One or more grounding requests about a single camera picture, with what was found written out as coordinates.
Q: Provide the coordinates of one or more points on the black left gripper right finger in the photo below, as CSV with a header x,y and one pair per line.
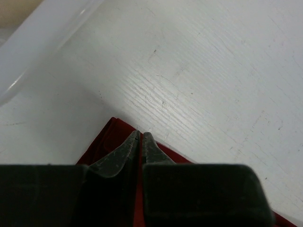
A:
x,y
200,195

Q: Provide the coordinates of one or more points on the dark red t shirt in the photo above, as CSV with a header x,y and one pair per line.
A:
x,y
112,136

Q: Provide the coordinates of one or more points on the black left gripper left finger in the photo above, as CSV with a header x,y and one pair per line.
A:
x,y
98,195

